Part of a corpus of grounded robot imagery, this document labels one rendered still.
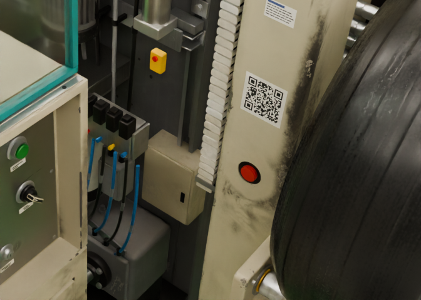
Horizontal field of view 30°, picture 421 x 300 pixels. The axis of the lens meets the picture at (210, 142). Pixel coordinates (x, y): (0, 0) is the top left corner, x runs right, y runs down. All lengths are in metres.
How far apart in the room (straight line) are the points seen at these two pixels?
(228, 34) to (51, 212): 0.42
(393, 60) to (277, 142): 0.34
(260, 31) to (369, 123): 0.28
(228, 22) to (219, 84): 0.12
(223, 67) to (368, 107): 0.36
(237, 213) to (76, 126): 0.36
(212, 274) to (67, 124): 0.50
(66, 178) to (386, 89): 0.57
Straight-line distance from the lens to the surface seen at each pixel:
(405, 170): 0.95
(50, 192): 1.32
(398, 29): 1.01
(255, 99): 1.23
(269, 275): 1.37
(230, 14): 1.20
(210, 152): 1.38
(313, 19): 1.11
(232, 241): 1.46
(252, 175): 1.32
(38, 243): 1.37
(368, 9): 1.56
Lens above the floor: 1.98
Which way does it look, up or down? 42 degrees down
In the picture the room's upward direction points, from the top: 8 degrees clockwise
